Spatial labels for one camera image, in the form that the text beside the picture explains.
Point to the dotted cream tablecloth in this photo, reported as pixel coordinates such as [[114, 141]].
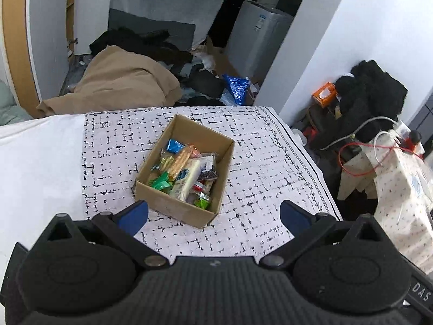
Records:
[[402, 193]]

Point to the green orange snack packet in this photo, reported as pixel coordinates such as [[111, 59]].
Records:
[[202, 201]]

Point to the black fleece jacket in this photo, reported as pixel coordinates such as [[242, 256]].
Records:
[[368, 101]]

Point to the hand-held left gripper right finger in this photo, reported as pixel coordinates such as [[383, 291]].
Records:
[[294, 217]]

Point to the green round pastry packet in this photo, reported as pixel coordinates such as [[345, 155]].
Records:
[[163, 161]]

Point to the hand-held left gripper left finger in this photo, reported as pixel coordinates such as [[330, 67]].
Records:
[[133, 217]]

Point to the dark green snack packet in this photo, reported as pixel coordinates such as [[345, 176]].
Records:
[[160, 181]]

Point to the black clothes pile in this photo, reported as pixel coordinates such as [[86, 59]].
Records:
[[142, 42]]

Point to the cardboard box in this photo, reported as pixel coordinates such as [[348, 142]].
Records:
[[182, 215]]

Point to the flattened cardboard sheet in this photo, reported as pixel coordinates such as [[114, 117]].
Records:
[[220, 61]]

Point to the orange biscuit packet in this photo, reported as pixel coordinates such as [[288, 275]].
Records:
[[181, 162]]

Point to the blue white snack packet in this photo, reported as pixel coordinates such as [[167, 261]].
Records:
[[174, 145]]

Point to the white washing machine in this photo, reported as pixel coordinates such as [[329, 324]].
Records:
[[257, 40]]

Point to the pale green pillow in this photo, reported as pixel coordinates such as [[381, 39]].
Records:
[[12, 106]]

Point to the plain white bed sheet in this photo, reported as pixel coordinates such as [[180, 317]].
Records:
[[40, 176]]

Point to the white power strip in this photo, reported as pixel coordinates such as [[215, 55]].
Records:
[[401, 130]]

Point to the white plastic bag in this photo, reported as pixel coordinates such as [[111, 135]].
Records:
[[207, 61]]

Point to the red black small device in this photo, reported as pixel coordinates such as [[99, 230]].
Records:
[[415, 138]]

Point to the clear white snack packet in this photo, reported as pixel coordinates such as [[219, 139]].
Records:
[[186, 180]]

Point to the orange tissue box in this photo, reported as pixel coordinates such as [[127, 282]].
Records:
[[324, 95]]

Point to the blue foil bag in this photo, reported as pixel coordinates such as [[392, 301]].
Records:
[[236, 89]]

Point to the tan blanket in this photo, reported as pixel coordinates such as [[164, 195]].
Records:
[[118, 81]]

